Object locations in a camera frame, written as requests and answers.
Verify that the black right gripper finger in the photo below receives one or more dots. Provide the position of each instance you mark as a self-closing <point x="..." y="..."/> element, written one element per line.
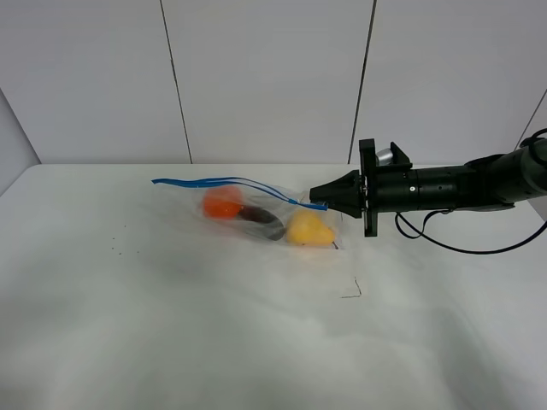
<point x="351" y="207"/>
<point x="345" y="188"/>

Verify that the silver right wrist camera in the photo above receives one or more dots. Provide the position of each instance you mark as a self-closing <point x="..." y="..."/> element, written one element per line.
<point x="393" y="156"/>

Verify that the dark purple eggplant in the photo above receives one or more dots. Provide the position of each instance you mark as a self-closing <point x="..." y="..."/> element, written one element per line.
<point x="263" y="223"/>

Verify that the orange fruit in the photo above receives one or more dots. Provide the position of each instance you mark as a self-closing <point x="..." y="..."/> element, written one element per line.
<point x="223" y="202"/>

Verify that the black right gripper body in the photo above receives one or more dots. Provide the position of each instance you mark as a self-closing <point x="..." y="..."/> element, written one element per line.
<point x="399" y="187"/>

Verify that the clear zip bag blue seal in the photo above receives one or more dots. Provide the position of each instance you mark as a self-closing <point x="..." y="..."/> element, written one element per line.
<point x="183" y="206"/>

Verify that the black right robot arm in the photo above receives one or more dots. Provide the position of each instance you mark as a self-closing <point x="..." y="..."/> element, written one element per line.
<point x="497" y="182"/>

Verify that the yellow pear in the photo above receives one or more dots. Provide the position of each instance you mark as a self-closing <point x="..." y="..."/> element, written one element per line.
<point x="307" y="228"/>

